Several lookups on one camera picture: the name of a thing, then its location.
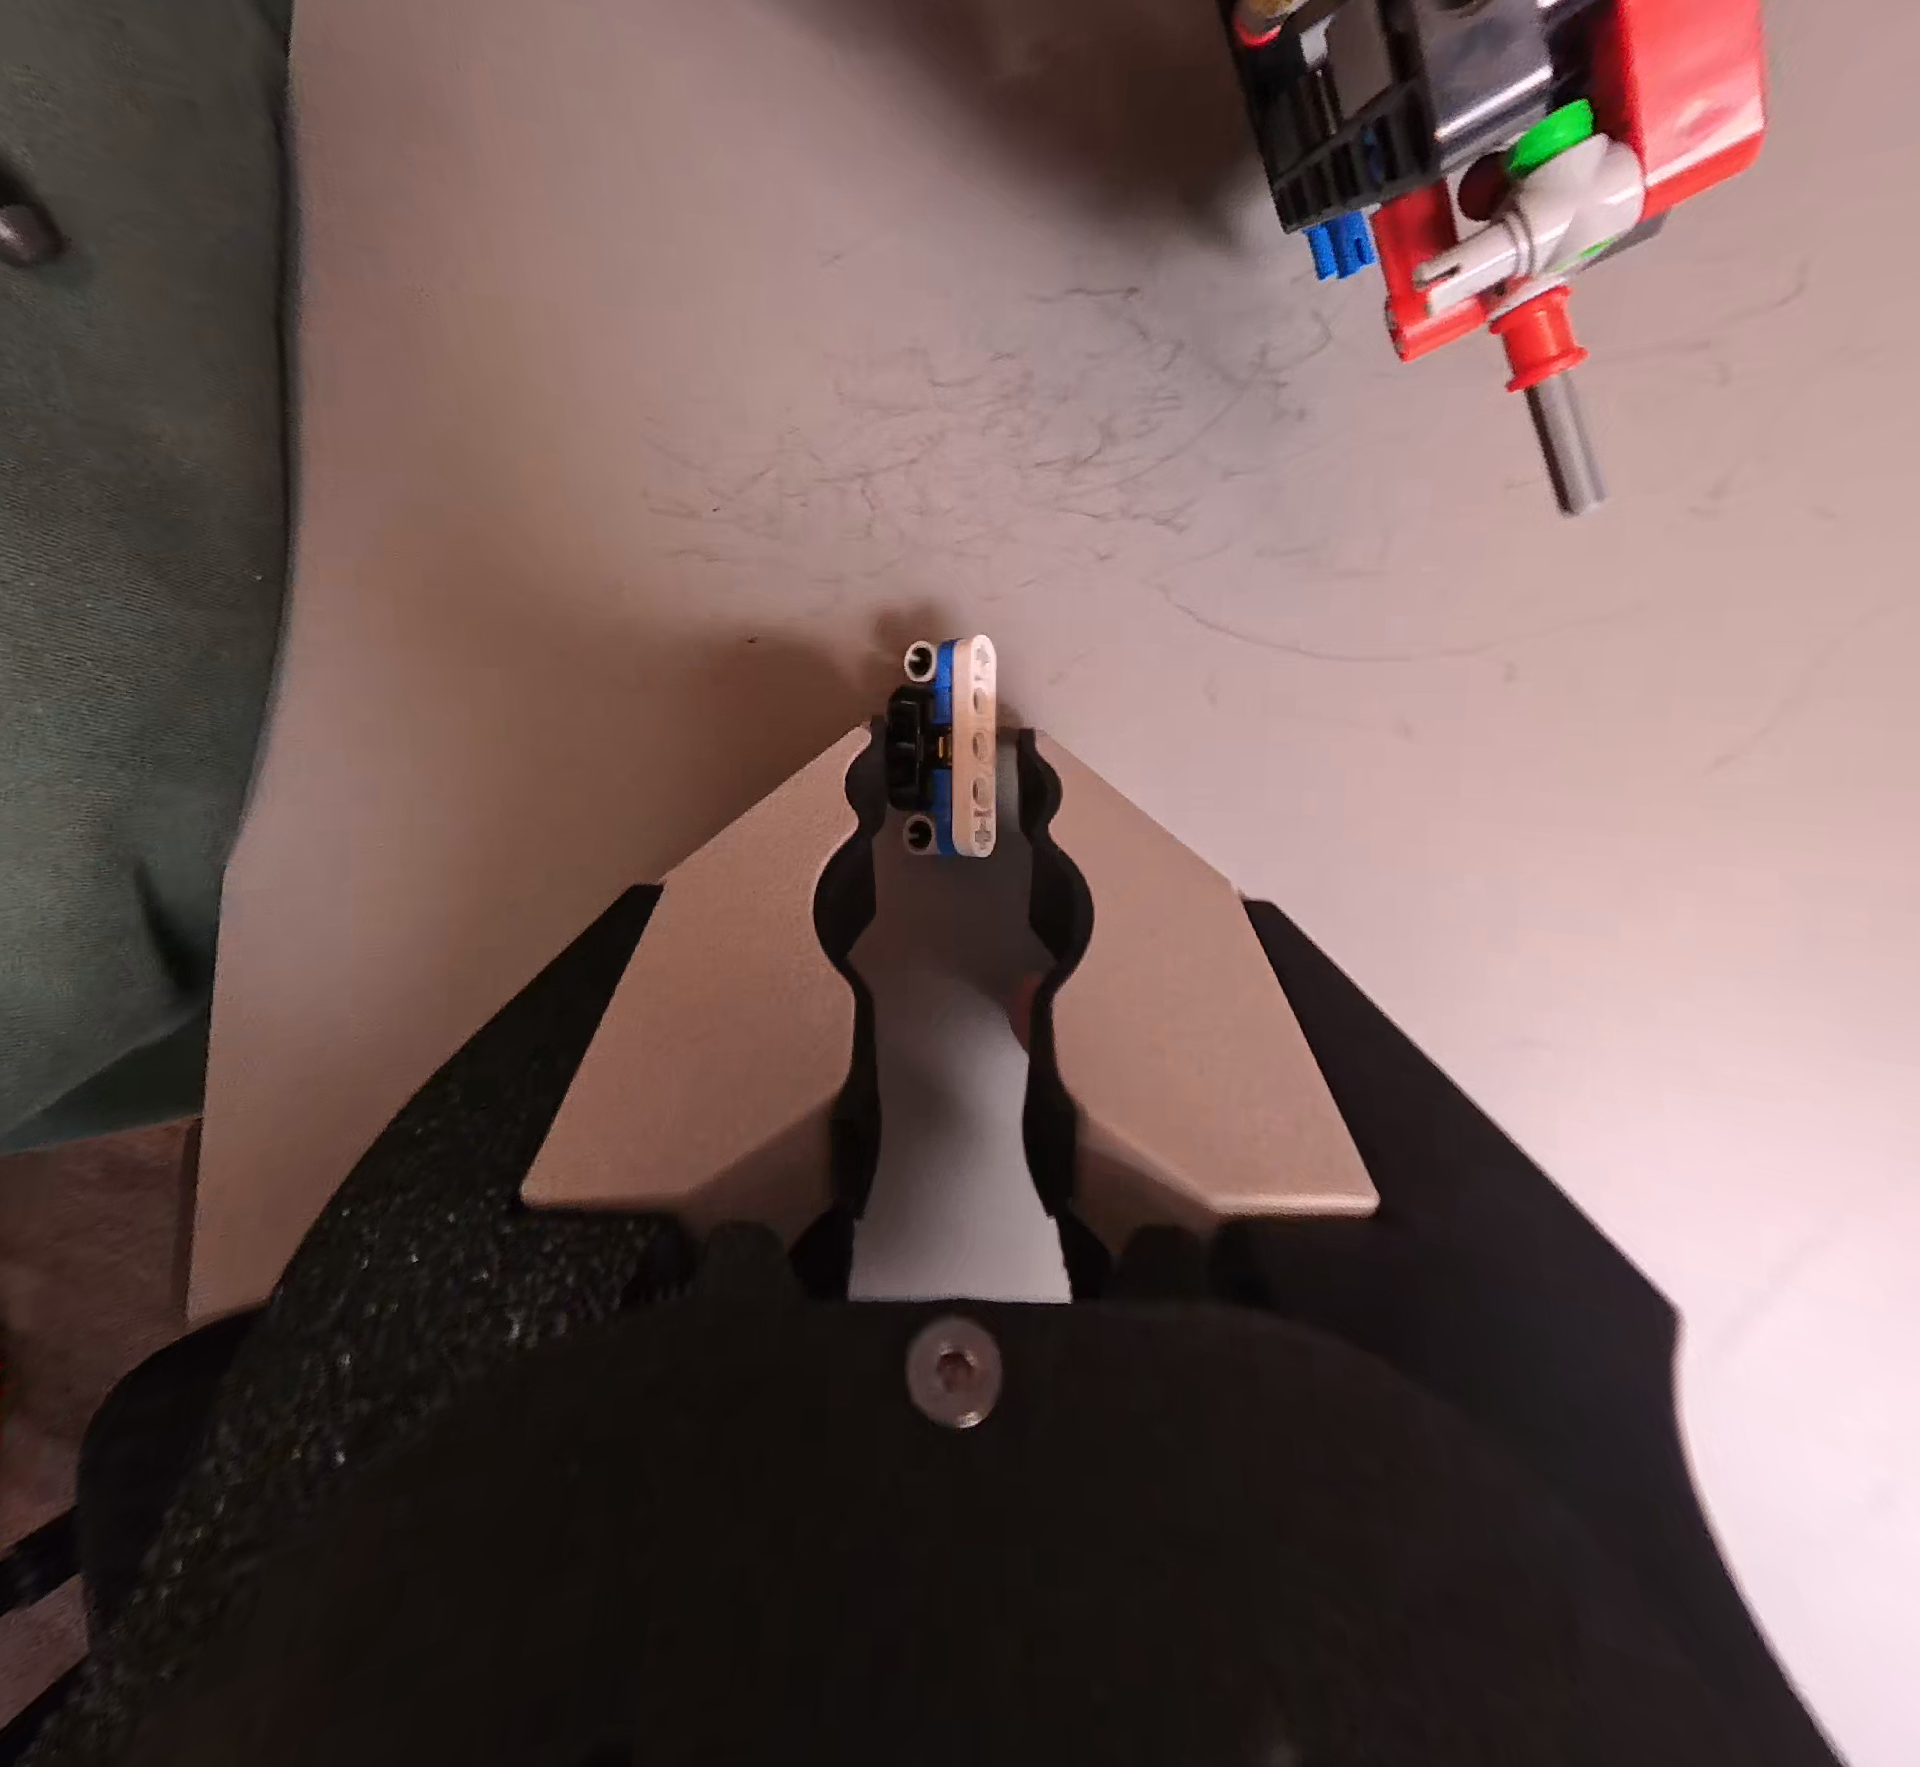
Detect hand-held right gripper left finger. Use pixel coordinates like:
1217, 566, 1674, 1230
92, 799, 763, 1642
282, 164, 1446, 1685
518, 721, 879, 1299

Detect red black lego vehicle model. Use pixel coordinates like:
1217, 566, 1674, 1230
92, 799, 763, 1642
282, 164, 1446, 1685
1208, 0, 1776, 519

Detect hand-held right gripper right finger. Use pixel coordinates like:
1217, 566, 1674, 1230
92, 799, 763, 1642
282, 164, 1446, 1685
1024, 726, 1383, 1299

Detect white lego beam blue pins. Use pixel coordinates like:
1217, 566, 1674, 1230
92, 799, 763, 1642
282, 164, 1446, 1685
881, 629, 1006, 864

